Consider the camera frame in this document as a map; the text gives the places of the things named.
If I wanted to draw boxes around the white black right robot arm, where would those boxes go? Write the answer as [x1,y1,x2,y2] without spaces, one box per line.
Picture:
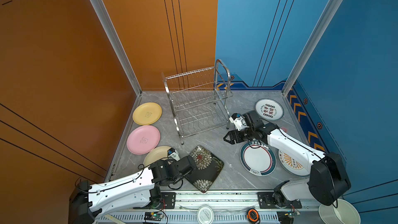
[223,111,351,208]

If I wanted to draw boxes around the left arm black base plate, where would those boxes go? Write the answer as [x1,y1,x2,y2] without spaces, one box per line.
[134,192,176,210]

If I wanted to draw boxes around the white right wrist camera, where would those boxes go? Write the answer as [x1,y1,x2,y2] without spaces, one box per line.
[229,113,247,131]

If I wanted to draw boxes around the pink round plate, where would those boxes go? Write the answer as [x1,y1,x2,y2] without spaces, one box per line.
[126,125,160,155]

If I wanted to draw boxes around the white bucket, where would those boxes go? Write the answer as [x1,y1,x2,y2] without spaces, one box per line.
[318,199,361,224]

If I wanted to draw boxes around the white plate black characters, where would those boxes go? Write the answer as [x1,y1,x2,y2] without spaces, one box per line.
[255,99,284,121]

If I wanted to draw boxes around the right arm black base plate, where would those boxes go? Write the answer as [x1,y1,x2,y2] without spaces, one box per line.
[257,191,302,209]

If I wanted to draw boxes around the black floral square plate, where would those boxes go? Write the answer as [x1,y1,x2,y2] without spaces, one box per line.
[186,145,224,193]

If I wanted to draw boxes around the white plate green red rim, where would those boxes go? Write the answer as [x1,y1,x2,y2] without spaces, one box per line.
[240,140,276,176]

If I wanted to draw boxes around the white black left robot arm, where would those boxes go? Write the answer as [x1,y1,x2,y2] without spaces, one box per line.
[68,155,197,224]

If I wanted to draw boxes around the orange black tape measure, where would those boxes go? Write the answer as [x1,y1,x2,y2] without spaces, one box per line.
[246,208,261,224]

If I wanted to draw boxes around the white round lid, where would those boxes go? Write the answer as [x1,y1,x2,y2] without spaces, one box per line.
[197,206,215,224]

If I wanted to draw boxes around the green circuit board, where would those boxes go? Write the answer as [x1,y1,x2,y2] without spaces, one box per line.
[143,212,166,224]

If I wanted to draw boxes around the white plate orange sunburst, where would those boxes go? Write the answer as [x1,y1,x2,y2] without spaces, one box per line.
[278,150,310,177]

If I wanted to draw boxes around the cream round plate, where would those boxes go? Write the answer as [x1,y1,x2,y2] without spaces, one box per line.
[143,146,171,167]

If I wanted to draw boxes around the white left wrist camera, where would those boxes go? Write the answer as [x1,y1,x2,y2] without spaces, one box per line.
[167,148,180,161]

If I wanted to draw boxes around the steel wire dish rack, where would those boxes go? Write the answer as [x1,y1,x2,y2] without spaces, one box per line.
[161,59,233,145]

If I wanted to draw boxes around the yellow round plate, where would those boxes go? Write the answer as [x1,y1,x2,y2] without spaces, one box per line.
[133,102,162,125]

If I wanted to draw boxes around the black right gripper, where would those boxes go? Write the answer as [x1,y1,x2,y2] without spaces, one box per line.
[222,127,255,145]

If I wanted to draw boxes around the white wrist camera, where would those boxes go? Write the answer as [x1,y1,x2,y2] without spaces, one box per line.
[167,148,180,161]
[229,113,247,131]

